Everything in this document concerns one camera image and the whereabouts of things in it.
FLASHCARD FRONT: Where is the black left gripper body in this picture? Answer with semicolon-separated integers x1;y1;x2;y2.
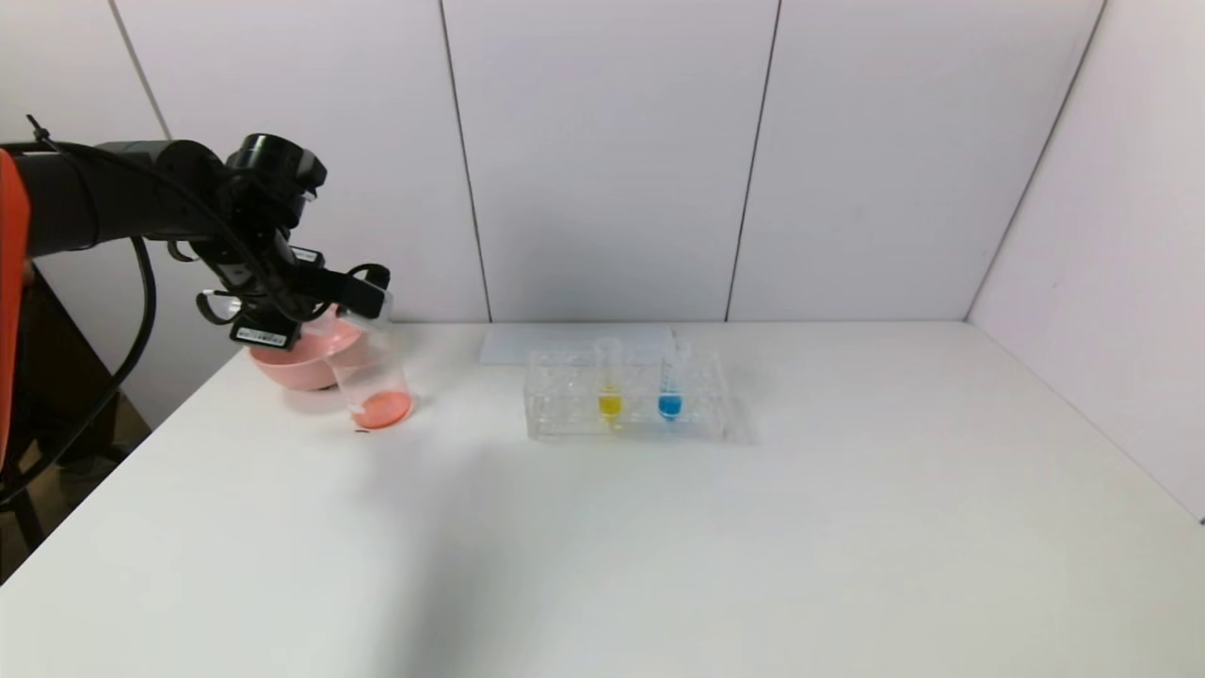
190;228;328;351

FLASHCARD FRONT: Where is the test tube with red pigment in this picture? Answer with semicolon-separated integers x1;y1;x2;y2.
322;282;395;366

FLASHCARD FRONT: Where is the test tube with yellow pigment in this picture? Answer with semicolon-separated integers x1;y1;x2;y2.
593;336;626;428

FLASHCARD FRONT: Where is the clear glass beaker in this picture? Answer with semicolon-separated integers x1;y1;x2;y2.
326;325;416;433

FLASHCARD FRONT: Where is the test tube with blue pigment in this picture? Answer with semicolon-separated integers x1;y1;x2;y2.
656;329;692;423

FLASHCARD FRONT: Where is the clear acrylic test tube rack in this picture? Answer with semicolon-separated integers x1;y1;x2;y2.
524;344;729;443

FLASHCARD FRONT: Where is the pink plastic bowl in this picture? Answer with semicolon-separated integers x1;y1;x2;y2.
248;315;374;393

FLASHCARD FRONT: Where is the white paper sheet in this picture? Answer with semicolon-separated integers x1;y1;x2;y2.
480;326;680;367

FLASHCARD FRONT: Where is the black chair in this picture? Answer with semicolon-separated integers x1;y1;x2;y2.
0;268;123;557

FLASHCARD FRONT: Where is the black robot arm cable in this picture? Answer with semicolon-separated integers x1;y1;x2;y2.
0;115;283;505

